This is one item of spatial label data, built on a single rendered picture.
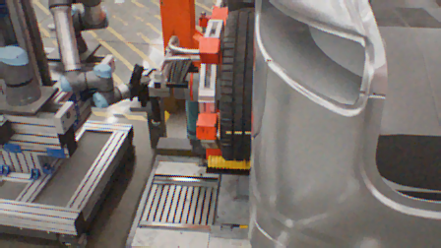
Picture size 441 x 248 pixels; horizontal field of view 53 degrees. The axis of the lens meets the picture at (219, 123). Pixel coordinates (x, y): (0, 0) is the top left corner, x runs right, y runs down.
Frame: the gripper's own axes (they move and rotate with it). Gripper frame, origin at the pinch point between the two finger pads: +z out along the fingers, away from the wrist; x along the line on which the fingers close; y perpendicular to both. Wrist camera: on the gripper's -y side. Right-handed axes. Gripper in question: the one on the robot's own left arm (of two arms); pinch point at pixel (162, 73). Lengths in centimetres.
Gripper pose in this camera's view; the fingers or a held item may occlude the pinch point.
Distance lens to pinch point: 216.4
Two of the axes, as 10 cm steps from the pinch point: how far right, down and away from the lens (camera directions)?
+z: 7.7, -3.7, 5.3
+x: 6.4, 4.3, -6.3
